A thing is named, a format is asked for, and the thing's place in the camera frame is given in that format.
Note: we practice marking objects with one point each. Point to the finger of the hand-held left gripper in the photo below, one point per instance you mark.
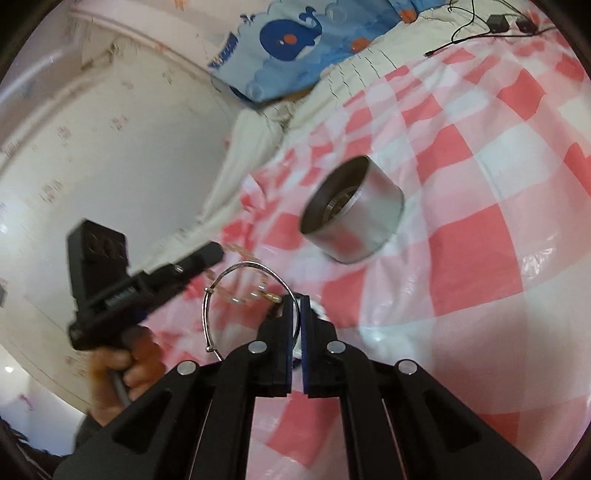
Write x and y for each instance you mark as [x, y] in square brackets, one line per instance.
[201, 263]

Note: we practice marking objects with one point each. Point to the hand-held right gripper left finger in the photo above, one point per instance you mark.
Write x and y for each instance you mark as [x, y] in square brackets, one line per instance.
[279, 355]

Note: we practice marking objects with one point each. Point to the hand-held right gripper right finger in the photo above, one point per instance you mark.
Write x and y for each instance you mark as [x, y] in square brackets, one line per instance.
[316, 357]

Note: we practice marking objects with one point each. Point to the silver bangle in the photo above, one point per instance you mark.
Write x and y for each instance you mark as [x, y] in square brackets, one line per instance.
[249, 263]

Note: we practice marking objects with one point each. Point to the round silver tin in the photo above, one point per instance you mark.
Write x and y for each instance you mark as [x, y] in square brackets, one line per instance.
[364, 217]

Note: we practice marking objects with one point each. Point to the person's left forearm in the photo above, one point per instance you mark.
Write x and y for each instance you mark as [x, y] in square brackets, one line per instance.
[90, 436]

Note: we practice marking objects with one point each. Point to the person's left hand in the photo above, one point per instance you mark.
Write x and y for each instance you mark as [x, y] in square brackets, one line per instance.
[138, 364]

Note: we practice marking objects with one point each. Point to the pink checkered plastic tablecloth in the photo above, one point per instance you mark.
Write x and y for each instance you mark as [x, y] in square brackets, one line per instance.
[485, 230]

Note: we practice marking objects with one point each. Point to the whale print pillow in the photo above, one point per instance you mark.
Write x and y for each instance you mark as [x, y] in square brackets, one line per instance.
[286, 41]

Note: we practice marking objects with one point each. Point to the black power adapter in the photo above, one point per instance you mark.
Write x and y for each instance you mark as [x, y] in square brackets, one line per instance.
[497, 23]
[527, 26]

